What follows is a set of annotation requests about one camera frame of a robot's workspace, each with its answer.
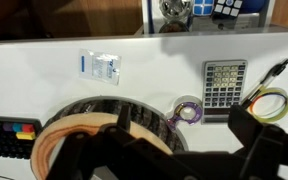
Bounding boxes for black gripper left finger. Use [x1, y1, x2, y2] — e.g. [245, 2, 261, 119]
[46, 105, 171, 180]

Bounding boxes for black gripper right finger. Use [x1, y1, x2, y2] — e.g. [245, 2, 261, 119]
[228, 105, 288, 180]

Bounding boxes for grey pocket calculator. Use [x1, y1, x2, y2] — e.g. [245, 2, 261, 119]
[202, 59, 248, 124]

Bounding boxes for yellow green rubber wristbands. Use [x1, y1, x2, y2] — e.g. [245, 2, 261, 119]
[247, 88, 288, 123]

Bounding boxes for black pen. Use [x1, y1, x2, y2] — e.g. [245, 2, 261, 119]
[241, 58, 288, 109]

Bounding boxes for small plastic sachet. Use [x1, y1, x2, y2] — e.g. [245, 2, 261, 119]
[78, 49, 121, 85]

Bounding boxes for white desk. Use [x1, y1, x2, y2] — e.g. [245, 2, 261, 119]
[0, 33, 288, 180]

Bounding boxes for black keyboard colourful keys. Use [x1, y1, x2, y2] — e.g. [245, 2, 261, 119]
[0, 116, 42, 159]

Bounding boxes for rubiks cube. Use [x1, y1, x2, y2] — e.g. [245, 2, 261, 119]
[213, 0, 243, 18]

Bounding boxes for round metal tin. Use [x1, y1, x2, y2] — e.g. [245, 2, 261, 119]
[159, 0, 193, 33]

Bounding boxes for blue white cube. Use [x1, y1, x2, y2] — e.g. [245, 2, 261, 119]
[193, 0, 214, 16]

